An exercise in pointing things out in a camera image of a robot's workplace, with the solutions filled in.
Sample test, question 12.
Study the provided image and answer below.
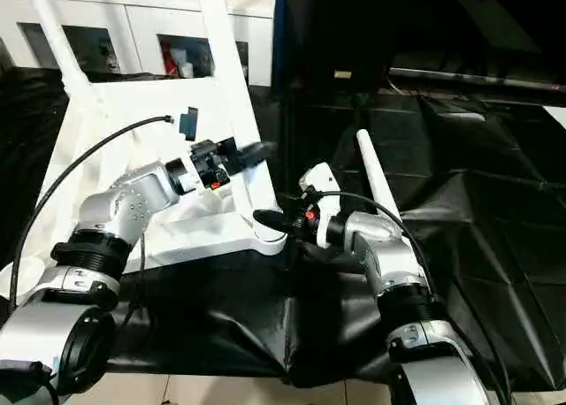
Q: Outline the black speaker box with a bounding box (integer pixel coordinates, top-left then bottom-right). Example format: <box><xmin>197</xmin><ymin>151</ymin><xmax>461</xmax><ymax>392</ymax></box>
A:
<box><xmin>273</xmin><ymin>0</ymin><xmax>395</xmax><ymax>93</ymax></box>

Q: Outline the black television edge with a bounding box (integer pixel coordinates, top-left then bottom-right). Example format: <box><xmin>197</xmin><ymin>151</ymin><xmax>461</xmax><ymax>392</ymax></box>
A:
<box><xmin>388</xmin><ymin>66</ymin><xmax>566</xmax><ymax>93</ymax></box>

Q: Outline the white plastic table top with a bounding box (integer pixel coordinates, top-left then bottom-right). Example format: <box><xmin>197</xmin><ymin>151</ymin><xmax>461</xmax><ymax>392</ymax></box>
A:
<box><xmin>0</xmin><ymin>75</ymin><xmax>288</xmax><ymax>301</ymax></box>

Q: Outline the white plastic table leg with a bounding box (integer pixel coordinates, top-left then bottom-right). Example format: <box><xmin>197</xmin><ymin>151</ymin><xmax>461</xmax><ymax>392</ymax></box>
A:
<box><xmin>195</xmin><ymin>0</ymin><xmax>278</xmax><ymax>243</ymax></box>
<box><xmin>24</xmin><ymin>0</ymin><xmax>108</xmax><ymax>106</ymax></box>
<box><xmin>356</xmin><ymin>128</ymin><xmax>404</xmax><ymax>224</ymax></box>

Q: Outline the white flat board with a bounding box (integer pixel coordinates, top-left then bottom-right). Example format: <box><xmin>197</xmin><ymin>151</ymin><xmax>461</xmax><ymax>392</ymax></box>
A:
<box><xmin>543</xmin><ymin>105</ymin><xmax>566</xmax><ymax>128</ymax></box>

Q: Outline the red packet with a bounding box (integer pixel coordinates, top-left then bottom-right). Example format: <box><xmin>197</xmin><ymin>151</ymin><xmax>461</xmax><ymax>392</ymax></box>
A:
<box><xmin>161</xmin><ymin>44</ymin><xmax>177</xmax><ymax>75</ymax></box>

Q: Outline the white glass-door cabinet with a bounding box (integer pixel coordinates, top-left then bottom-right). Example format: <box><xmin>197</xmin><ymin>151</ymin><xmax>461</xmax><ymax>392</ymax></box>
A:
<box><xmin>0</xmin><ymin>0</ymin><xmax>279</xmax><ymax>88</ymax></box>

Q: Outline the black plastic mat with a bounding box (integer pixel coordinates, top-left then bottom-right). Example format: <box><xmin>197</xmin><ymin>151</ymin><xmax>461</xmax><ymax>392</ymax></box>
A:
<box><xmin>0</xmin><ymin>66</ymin><xmax>566</xmax><ymax>391</ymax></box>

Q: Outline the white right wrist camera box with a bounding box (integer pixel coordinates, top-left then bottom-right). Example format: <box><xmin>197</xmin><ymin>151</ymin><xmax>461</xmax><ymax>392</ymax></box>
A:
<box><xmin>298</xmin><ymin>161</ymin><xmax>342</xmax><ymax>250</ymax></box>

